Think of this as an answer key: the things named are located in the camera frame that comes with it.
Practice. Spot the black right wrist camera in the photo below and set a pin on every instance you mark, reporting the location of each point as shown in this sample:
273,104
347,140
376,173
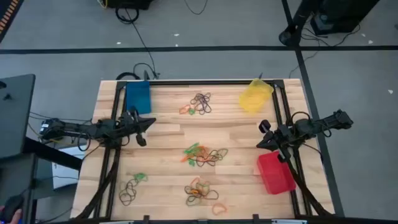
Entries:
264,126

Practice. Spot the yellow plastic basket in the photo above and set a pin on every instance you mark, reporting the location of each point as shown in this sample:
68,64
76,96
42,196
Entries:
255,96

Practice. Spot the black floor tape strip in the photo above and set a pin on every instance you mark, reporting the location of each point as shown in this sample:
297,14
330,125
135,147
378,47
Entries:
305,81
186,48

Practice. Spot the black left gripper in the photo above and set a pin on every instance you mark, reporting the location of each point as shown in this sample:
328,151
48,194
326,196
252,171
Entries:
129,126

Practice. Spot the black pole stand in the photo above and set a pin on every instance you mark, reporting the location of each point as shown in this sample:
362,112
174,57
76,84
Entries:
287,35

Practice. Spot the white box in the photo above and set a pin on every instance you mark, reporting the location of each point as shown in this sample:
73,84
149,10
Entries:
66,177

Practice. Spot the blue plastic basket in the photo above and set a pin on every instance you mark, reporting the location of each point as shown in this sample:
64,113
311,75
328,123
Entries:
138,98

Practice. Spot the person's hand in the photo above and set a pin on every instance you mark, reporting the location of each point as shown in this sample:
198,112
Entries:
18,215

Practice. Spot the black floor box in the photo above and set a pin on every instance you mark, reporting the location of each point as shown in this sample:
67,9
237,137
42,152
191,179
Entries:
130,3

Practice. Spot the red plastic basket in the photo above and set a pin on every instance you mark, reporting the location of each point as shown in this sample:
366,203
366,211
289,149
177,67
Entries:
275,172

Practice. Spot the black desk crossbar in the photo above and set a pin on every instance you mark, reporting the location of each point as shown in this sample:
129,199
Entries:
53,154

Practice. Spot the black mat orange stripes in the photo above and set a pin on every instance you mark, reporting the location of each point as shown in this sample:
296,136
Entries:
6,12

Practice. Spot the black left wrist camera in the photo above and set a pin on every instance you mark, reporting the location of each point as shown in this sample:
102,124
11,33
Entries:
141,140

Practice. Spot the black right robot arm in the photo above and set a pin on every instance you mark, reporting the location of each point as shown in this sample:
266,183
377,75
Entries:
326,123

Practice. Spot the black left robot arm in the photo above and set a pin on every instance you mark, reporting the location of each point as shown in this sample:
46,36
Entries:
74,128

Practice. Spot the black equipment case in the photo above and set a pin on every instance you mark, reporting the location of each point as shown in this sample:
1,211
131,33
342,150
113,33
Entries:
342,12

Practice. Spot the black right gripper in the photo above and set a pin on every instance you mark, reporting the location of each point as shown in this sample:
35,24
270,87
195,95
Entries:
283,136

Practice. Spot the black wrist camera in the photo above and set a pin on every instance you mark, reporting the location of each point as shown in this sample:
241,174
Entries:
264,126
141,140

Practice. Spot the black computer mouse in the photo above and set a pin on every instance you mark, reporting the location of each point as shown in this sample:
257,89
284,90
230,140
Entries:
12,203

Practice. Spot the black table clamp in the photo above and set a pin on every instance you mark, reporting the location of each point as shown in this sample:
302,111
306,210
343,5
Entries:
146,219
256,218

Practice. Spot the grey desk top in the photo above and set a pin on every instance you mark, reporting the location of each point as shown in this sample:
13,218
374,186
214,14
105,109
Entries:
15,118

